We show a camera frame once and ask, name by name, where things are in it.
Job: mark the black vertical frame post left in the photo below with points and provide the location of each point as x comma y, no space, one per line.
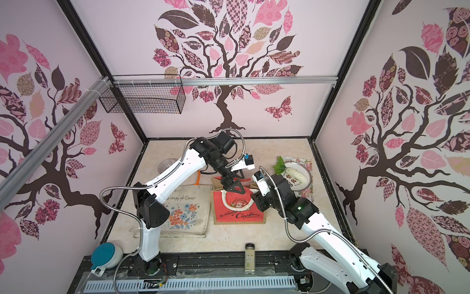
82,33

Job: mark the aluminium rail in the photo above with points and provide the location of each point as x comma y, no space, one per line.
328,79
14,182

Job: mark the red Christmas jute bag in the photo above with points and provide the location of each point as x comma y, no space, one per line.
233,208

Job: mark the aluminium rail left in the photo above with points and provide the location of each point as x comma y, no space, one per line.
14,182

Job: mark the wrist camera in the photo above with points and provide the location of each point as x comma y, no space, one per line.
261,183
247,162

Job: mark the black wire basket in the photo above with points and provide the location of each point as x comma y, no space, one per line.
159,93

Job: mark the teal cup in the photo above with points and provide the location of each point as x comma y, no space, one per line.
104,257

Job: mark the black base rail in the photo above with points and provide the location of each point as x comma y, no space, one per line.
206,262

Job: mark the spice jar pale contents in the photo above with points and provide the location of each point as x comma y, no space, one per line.
250,263

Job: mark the white slotted cable duct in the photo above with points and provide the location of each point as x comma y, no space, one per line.
135,286

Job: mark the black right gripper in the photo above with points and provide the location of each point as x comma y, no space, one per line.
262,200

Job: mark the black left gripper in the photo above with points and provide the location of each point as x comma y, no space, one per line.
227,185

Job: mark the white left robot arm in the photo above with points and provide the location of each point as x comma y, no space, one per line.
198,153

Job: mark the white plate with pattern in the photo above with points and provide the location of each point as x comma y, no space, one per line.
305,172

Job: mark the floral placemat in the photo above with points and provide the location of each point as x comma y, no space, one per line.
308,193

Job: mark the canvas tote bag orange handles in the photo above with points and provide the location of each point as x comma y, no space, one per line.
189,207

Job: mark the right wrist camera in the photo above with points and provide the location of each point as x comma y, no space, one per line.
261,183

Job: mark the black vertical frame post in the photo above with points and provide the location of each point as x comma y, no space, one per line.
82,33
362,30

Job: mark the white radish with leaves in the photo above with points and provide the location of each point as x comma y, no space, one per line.
290,173

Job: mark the black vertical frame post right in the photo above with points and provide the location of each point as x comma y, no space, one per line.
362,30

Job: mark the aluminium rail back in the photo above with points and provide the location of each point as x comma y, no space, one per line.
328,79

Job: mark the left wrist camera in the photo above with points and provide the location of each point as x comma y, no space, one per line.
247,162

